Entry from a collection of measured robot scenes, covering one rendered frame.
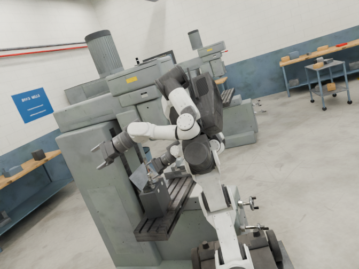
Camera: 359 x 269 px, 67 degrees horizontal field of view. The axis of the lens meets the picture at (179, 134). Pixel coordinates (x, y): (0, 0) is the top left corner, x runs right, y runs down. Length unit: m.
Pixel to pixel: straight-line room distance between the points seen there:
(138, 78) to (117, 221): 1.27
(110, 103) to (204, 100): 0.98
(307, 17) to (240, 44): 1.83
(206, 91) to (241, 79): 7.13
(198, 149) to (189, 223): 1.19
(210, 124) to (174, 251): 1.50
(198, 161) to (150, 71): 0.92
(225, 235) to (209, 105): 0.78
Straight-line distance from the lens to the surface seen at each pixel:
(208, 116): 1.38
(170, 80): 1.33
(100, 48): 2.17
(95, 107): 2.28
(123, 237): 2.64
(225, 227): 1.71
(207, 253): 1.98
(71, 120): 2.47
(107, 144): 1.37
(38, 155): 5.84
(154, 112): 2.05
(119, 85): 2.09
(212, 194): 1.61
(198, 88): 1.45
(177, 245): 2.55
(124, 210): 2.43
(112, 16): 9.76
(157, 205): 1.87
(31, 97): 6.94
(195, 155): 1.24
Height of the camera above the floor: 1.85
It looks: 15 degrees down
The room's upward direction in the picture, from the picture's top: 19 degrees counter-clockwise
